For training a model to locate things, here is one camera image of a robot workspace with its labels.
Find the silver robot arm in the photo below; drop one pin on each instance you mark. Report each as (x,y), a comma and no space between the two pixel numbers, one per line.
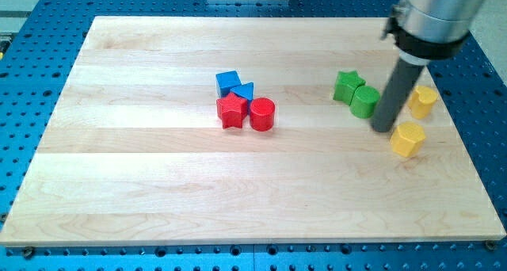
(426,30)

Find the red star block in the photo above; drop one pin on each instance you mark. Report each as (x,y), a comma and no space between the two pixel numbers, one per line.
(232,110)

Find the blue cube block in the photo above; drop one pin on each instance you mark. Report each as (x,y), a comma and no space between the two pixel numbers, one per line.
(226,81)

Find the green star block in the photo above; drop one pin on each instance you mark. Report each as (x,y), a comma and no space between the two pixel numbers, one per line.
(346,84)

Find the red cylinder block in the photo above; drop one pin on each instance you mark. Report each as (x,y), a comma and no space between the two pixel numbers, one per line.
(262,111)

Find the blue triangle block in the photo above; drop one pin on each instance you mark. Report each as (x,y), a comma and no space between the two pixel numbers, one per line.
(245,91)

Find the wooden board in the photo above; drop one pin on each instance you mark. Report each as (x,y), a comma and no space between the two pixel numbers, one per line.
(135,154)

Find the green cylinder block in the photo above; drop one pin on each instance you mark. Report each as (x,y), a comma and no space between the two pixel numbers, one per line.
(364,102)

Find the yellow hexagon block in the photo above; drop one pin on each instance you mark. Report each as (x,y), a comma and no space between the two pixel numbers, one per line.
(407,139)

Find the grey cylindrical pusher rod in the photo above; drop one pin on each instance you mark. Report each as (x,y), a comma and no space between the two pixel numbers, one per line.
(395,94)

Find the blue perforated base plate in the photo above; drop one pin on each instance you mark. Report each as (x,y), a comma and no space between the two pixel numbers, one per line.
(42,54)

